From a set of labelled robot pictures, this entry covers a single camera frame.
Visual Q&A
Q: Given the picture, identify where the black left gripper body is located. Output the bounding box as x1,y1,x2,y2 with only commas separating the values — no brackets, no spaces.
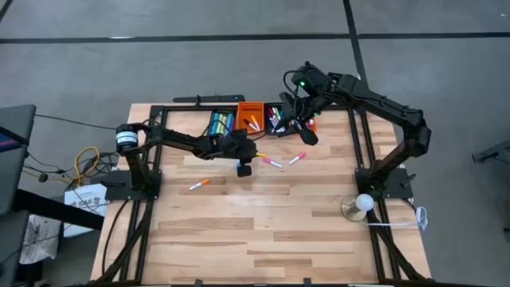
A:
214,133,258,179

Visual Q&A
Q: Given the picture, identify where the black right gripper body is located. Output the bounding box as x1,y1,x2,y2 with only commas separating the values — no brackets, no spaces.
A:
277,89,332,132

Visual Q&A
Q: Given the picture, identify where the black plastic mesh basket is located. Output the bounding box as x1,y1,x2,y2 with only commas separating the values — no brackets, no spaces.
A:
263,102,289,136
209,108,238,140

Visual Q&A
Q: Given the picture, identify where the black power strip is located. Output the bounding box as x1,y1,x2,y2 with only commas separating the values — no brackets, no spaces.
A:
172,94,247,104

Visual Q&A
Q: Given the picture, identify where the white bulb brass lamp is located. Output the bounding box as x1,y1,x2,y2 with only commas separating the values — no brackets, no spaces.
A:
340,192,376,222

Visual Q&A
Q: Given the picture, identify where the white printed paper sheet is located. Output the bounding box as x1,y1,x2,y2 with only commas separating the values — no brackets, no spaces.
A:
63,182,109,239

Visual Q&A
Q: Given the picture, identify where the black chair base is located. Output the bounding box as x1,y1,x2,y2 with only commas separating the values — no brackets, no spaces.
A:
471,138,510,165

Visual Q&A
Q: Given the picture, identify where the black beam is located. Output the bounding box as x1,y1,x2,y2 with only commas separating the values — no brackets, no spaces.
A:
14,188,105,231

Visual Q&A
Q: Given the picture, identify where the white crumpled cloth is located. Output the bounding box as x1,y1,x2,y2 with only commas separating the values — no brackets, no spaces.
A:
18,214,61,265

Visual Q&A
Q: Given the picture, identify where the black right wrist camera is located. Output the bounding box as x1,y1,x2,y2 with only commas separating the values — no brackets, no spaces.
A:
289,61,324,96

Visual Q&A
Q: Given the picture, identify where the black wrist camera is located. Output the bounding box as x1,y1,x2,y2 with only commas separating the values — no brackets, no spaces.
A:
289,61,324,96
194,135,222,159

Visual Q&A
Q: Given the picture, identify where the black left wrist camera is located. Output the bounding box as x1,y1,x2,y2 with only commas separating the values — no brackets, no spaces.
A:
194,135,222,159

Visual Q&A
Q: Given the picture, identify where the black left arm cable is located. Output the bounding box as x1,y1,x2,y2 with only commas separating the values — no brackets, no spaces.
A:
201,117,236,139

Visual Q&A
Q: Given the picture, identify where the black aluminium table frame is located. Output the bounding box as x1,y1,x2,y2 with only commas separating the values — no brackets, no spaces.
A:
89,102,434,287

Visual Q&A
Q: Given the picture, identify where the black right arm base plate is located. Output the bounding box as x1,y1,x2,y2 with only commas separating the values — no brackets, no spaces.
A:
354,167,415,200

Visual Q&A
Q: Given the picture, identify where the white lamp cable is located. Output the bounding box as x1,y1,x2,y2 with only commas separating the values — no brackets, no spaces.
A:
364,205,430,232

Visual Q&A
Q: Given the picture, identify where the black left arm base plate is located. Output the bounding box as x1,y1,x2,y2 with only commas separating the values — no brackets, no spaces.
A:
90,171,163,201

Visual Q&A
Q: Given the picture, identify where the black floor cable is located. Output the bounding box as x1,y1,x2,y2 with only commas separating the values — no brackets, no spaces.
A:
34,113,127,132

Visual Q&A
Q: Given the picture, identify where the yellow cable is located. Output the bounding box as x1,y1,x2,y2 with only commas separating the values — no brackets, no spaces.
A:
73,146,101,187

